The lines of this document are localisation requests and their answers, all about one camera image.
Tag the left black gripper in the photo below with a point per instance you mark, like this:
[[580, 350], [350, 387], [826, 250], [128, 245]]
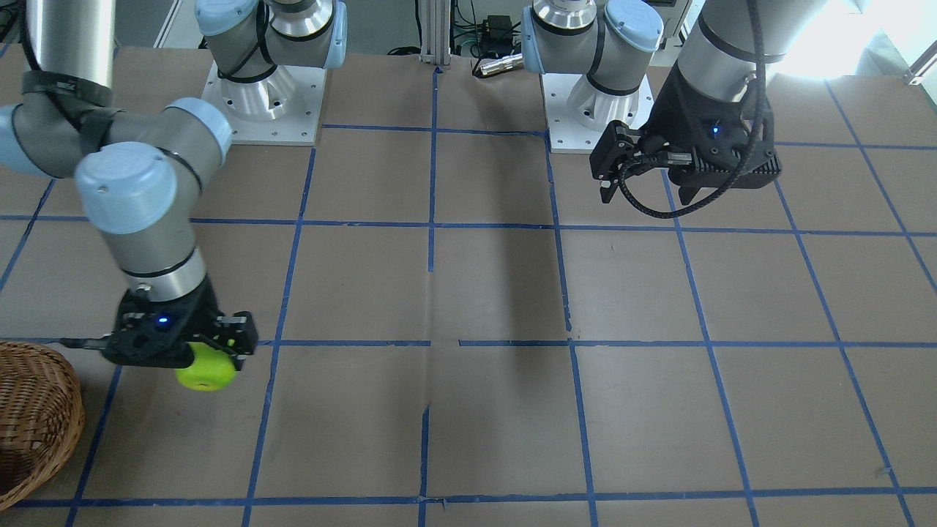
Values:
[[667, 112]]

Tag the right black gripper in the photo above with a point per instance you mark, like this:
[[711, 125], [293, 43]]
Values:
[[206, 306]]

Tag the green apple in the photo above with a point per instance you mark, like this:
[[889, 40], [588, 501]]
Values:
[[210, 371]]

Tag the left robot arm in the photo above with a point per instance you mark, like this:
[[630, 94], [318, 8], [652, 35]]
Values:
[[732, 44]]

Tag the wicker basket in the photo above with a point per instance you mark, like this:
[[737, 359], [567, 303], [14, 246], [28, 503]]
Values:
[[42, 417]]

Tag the silver metal connector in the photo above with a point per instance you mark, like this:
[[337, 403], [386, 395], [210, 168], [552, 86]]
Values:
[[498, 66]]

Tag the black power adapter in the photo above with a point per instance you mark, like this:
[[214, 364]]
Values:
[[496, 36]]

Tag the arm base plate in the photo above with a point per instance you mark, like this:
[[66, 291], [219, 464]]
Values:
[[578, 113], [267, 121]]

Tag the aluminium frame post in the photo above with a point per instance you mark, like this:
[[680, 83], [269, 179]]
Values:
[[435, 24]]

